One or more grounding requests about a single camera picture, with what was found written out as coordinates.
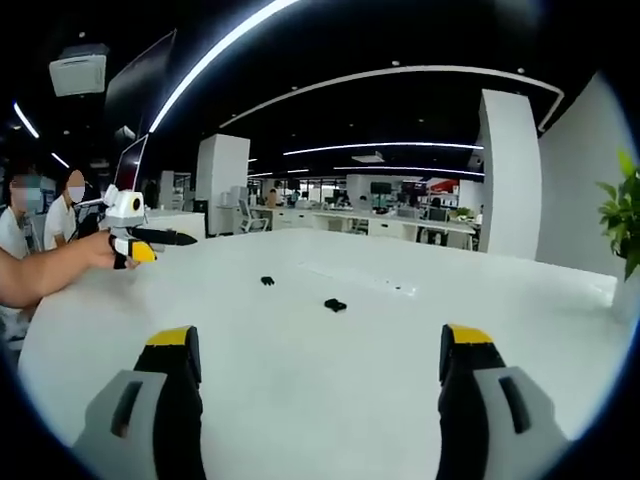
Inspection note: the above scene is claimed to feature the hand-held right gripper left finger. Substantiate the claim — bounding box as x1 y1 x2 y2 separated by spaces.
72 324 206 480

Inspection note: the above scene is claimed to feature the curved ceiling light strip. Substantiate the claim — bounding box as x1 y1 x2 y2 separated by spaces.
148 0 294 134

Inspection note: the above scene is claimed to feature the computer monitor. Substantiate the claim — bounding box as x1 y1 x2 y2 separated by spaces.
113 133 151 195

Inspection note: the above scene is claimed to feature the person's left hand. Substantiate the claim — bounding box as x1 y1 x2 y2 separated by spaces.
73 230 142 272

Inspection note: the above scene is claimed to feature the row of white office desks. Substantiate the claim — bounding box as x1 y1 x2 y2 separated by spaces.
249 199 484 251

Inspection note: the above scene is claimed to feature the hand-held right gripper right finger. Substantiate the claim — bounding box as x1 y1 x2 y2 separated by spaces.
437 323 571 480

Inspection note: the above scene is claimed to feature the green potted plant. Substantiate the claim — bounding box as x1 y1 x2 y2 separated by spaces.
595 148 640 282

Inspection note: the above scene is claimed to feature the white office chair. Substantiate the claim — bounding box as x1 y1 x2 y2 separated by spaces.
237 198 274 235

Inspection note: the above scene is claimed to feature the dark hanging ceiling panel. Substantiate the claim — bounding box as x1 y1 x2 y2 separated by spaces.
103 28 178 147

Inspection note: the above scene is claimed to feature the ceiling air conditioner unit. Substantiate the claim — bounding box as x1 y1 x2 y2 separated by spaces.
48 43 110 98

